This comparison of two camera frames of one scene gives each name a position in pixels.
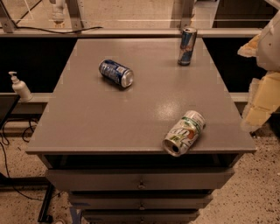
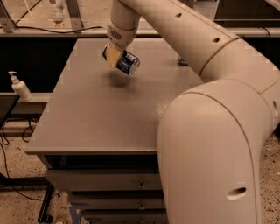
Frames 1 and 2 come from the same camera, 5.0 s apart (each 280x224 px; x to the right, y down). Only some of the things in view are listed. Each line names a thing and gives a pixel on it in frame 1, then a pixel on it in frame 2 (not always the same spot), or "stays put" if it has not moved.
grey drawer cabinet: x=103 y=143 stays put
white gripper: x=270 y=46 to x=120 y=37
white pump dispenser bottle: x=21 y=88 stays put
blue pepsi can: x=116 y=73 to x=128 y=63
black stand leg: x=42 y=183 stays put
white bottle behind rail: x=58 y=14 stays put
